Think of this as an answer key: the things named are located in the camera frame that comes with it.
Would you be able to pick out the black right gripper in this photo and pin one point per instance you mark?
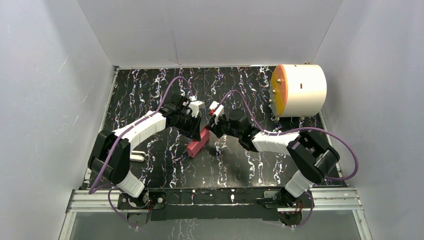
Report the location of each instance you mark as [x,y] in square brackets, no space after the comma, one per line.
[214,128]

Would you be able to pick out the white cylindrical drum device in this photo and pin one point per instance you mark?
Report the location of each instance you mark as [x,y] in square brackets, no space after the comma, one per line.
[297,90]

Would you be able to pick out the pink cardboard box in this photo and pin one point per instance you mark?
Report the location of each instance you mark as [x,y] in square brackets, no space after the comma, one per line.
[194,147]

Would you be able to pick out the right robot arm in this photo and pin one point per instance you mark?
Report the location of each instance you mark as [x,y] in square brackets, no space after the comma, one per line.
[311,153]

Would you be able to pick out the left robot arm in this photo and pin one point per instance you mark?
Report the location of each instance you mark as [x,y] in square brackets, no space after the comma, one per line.
[110,156]

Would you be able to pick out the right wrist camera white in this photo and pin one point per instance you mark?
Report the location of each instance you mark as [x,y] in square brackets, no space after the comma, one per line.
[216,110]

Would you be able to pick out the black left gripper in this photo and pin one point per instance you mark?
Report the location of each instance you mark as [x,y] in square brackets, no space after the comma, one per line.
[195,128]

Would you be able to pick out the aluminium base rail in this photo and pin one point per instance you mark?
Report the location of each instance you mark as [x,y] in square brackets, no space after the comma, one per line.
[104,200]

